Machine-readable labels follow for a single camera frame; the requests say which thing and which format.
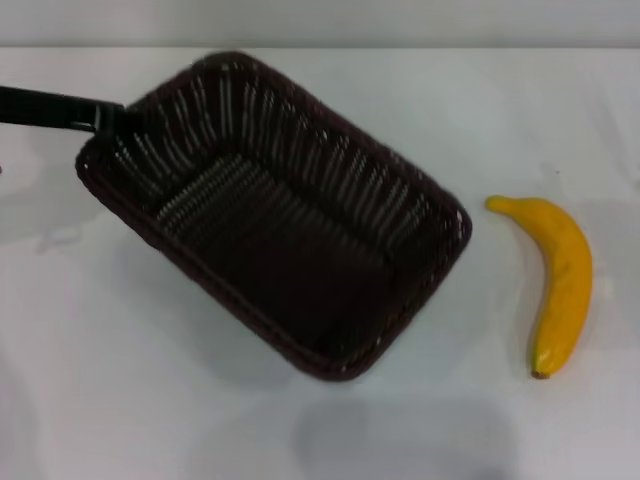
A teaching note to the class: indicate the yellow banana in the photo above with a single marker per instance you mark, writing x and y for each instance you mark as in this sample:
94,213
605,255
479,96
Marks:
567,280

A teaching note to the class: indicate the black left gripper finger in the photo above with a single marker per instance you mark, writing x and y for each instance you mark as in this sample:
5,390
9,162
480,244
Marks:
55,109

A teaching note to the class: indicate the dark brown woven basket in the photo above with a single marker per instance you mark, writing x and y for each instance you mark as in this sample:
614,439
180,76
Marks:
280,260

